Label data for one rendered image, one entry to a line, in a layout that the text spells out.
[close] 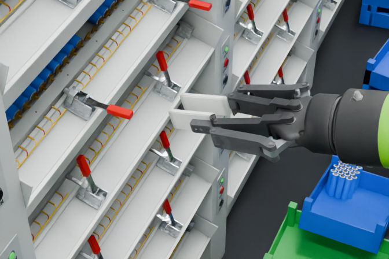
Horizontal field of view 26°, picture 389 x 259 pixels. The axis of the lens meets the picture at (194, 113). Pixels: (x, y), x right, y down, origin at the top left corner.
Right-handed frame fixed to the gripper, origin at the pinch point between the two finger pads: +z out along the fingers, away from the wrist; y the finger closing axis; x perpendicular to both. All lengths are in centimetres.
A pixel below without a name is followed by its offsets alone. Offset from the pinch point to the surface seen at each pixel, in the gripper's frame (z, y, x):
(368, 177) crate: 15, 83, -92
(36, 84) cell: 20.3, -6.0, 7.9
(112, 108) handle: 10.3, -4.5, 3.2
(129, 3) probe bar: 18.1, 16.2, 6.5
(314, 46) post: 37, 112, -71
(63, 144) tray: 14.8, -11.0, 2.0
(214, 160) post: 29, 38, -48
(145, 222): 25.3, 8.1, -34.8
